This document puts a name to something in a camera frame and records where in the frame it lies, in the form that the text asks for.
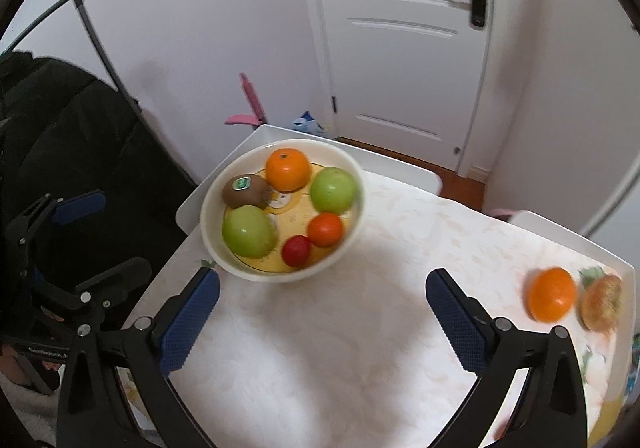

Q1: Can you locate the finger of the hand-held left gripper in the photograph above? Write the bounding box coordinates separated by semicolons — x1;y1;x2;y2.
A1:
75;257;152;304
12;191;107;249

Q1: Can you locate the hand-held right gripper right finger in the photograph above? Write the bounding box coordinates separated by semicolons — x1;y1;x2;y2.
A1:
415;268;587;448

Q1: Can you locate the small tangerine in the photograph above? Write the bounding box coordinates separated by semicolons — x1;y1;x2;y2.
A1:
307;213;345;248

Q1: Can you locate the brown kiwi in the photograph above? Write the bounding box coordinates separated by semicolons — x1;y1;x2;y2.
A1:
222;174;273;209

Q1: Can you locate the green apple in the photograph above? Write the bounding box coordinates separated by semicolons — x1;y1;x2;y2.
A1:
222;205;277;259
310;167;359;215

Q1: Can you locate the cream bowl with duck print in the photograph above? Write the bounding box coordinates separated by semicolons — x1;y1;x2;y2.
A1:
200;139;365;284

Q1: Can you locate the large orange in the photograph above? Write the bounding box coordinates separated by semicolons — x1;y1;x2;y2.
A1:
527;267;577;322
265;148;311;192

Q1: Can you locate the black clothes rack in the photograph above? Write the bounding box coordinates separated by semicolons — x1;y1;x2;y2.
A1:
0;0;196;189

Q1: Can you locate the floral cream tablecloth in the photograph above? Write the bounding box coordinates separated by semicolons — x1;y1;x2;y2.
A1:
122;171;626;448

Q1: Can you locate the red yellow apple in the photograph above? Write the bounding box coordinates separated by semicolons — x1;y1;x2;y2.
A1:
580;275;623;331

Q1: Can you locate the white panel door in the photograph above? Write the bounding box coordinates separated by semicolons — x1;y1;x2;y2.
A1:
295;0;501;175

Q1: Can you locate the blue white bag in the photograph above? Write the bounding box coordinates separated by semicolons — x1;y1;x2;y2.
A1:
291;112;326;135

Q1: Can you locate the red cherry tomato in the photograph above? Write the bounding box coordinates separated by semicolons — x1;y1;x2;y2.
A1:
281;235;312;269

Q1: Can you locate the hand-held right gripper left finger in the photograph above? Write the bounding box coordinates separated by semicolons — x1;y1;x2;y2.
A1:
56;267;236;448

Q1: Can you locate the person's left hand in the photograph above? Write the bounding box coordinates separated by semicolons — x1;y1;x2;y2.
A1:
0;345;66;395

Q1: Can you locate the black coat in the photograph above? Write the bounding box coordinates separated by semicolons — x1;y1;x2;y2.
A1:
0;53;197;289

